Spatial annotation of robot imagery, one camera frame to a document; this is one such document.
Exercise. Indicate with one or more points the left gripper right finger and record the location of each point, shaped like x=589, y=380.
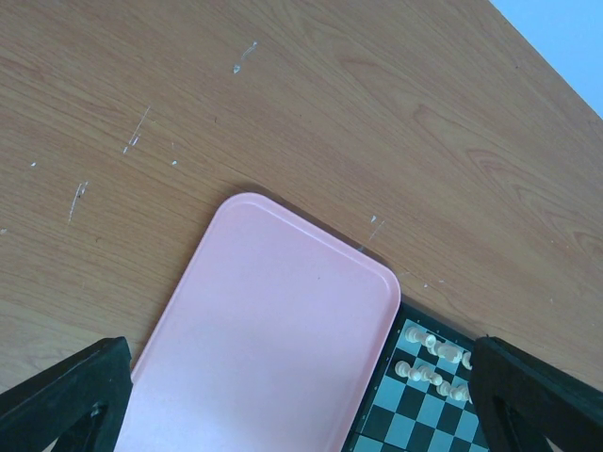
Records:
x=525, y=404

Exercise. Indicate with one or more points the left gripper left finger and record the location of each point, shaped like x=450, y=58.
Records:
x=77, y=404

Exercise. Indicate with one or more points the light chess piece back row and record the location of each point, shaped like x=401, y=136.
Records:
x=450, y=353
x=414, y=335
x=466, y=360
x=432, y=344

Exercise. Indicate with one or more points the black white chess board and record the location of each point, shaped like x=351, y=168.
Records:
x=401, y=414

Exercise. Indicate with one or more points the light pawn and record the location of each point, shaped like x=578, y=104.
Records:
x=446, y=389
x=424, y=373
x=461, y=393
x=402, y=369

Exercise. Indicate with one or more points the pink plastic tray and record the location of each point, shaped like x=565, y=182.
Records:
x=269, y=340

